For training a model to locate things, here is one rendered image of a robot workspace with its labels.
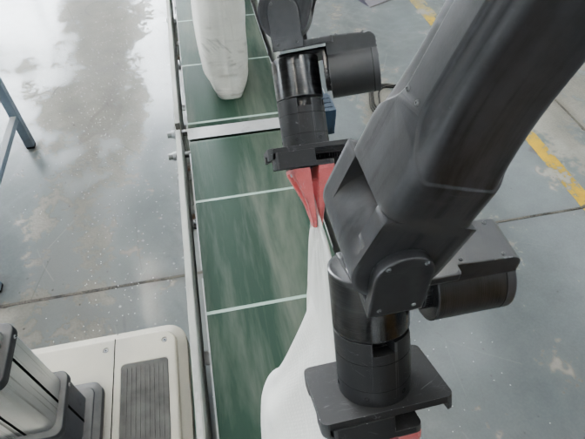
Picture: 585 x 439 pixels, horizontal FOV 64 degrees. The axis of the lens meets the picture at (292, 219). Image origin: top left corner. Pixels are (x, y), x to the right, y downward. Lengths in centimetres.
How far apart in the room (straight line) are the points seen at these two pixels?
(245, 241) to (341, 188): 116
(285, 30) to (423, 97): 35
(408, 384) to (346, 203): 16
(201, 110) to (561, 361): 159
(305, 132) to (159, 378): 97
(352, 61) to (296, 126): 10
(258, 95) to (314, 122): 144
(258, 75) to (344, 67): 157
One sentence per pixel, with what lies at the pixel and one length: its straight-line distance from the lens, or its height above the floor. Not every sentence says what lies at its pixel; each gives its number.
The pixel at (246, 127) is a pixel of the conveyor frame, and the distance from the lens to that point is 183.
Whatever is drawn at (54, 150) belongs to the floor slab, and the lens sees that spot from 257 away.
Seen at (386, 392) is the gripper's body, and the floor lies 116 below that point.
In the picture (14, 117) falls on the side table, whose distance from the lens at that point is 252.
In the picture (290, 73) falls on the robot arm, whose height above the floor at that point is 120.
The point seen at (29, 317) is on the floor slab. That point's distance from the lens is 195.
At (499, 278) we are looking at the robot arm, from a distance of 35.
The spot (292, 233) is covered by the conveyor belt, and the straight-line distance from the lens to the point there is 144.
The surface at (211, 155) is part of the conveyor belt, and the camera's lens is 171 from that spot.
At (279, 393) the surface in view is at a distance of 72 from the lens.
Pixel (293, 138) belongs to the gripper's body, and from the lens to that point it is 55.
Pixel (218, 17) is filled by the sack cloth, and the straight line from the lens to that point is 183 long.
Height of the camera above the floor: 150
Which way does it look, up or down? 49 degrees down
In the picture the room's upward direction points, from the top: straight up
